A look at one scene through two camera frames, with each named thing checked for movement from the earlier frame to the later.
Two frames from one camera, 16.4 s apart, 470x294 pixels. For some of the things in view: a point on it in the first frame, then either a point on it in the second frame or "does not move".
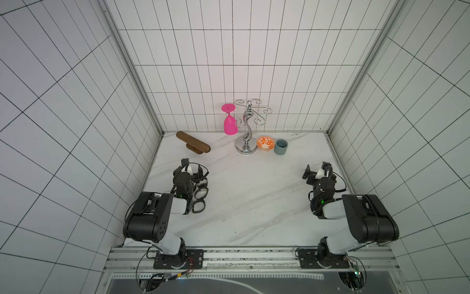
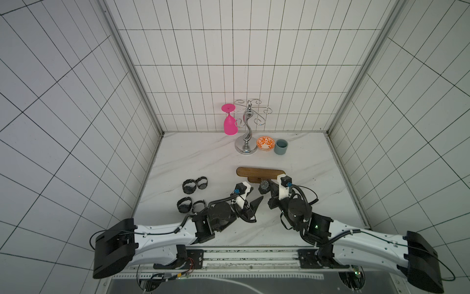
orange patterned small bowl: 265,143 does not move
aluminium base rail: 249,260 does not move
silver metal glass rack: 242,146 does not move
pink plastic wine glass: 230,124 does not move
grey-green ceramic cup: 281,146 does not move
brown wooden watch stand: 193,144 → 256,174
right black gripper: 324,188 → 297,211
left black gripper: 175,171 → 255,204
